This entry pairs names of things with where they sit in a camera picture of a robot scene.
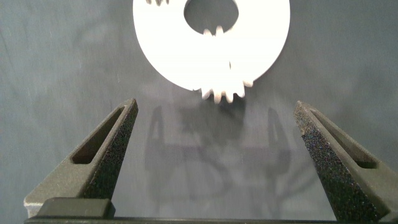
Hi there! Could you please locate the large steel gear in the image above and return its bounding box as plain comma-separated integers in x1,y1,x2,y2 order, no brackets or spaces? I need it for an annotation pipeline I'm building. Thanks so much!
188,26,264,105

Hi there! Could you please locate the dark mat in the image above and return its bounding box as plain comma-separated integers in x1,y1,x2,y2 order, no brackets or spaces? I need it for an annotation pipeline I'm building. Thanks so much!
0,0,398,222

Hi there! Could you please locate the round white plate with pins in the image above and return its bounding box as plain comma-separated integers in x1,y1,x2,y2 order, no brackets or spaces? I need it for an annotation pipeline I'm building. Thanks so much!
132,0,291,92

